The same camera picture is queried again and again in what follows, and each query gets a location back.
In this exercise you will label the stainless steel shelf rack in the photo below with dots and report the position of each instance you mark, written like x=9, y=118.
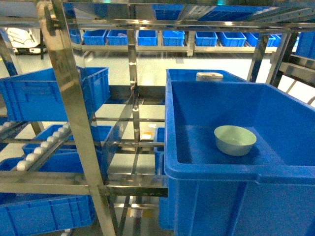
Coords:
x=55, y=21

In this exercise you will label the green plastic bowl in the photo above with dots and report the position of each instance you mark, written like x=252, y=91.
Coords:
x=234, y=140

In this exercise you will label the blue crate lower left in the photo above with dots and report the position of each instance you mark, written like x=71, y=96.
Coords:
x=32, y=214

